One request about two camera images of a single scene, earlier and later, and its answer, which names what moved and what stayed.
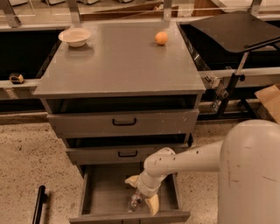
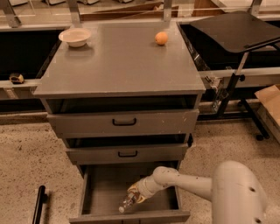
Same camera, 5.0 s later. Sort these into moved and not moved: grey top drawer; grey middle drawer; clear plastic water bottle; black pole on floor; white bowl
Moved: clear plastic water bottle
Not moved: grey middle drawer; white bowl; grey top drawer; black pole on floor
